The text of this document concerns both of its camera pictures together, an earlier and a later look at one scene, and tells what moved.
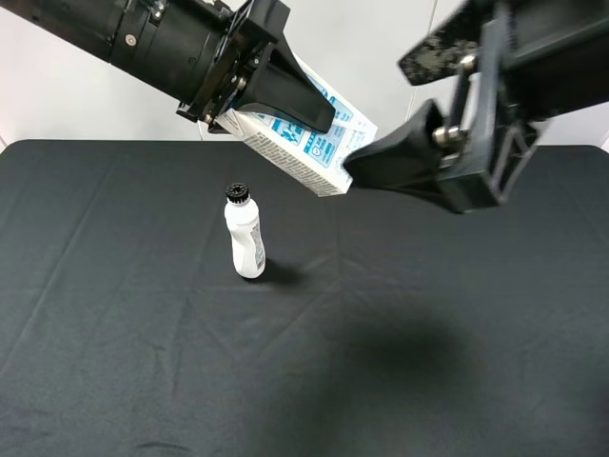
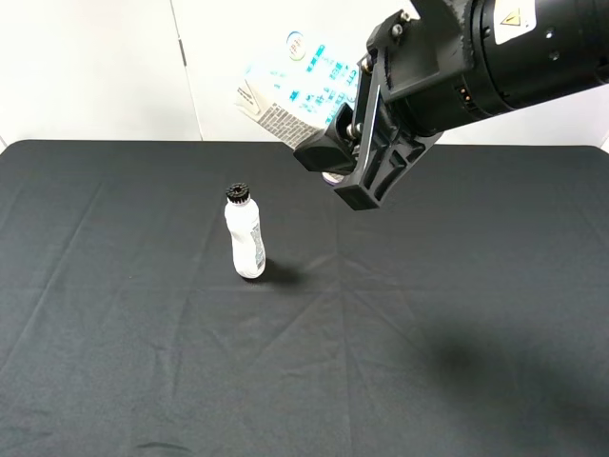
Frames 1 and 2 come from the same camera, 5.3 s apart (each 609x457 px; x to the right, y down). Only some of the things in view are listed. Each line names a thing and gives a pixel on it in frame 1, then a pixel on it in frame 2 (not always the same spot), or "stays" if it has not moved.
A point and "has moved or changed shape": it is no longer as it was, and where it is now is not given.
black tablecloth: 385,323 stays
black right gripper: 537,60 -> 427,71
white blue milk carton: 314,158 has moved or changed shape
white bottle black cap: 242,220 stays
